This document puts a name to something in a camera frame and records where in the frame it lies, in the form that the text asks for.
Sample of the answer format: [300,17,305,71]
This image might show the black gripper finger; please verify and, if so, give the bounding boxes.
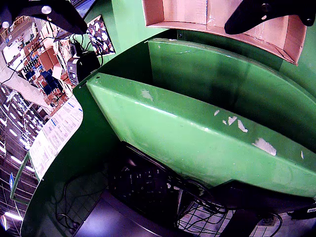
[224,0,316,35]
[0,0,88,35]

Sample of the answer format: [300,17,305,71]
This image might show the black box device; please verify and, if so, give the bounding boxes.
[66,50,101,86]

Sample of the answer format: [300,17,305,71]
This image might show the large cardboard tray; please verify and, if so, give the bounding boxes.
[142,0,307,66]

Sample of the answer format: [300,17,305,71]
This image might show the picture poster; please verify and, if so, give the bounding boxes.
[87,14,116,58]

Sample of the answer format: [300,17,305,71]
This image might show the warehouse shelving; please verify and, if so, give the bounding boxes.
[0,16,75,104]

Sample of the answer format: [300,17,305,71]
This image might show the printed instruction sheets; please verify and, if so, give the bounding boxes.
[28,95,84,182]

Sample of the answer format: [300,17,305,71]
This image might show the green metal cabinet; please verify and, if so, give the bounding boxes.
[21,0,316,237]

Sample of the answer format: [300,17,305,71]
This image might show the black keyboard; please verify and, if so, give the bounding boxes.
[108,161,185,215]

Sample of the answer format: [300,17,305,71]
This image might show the wire mesh grid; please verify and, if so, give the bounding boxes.
[177,199,237,234]

